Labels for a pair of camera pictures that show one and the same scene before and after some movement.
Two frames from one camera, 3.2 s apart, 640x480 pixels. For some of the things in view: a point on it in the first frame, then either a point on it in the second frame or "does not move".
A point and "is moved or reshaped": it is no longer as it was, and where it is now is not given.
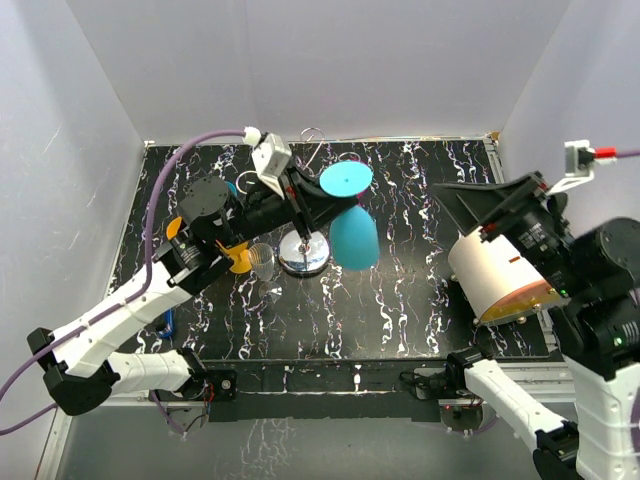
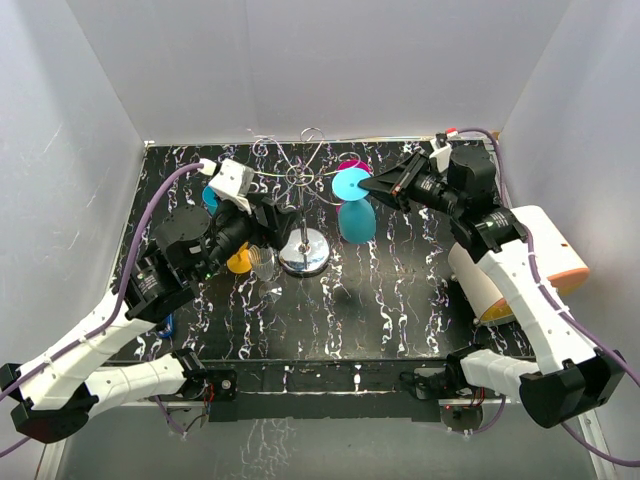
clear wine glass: [262, 258] does not move
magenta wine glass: [362, 197] to [353, 164]
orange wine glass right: [240, 256] does not move
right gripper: [470, 203] to [390, 187]
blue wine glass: [354, 234] is moved or reshaped
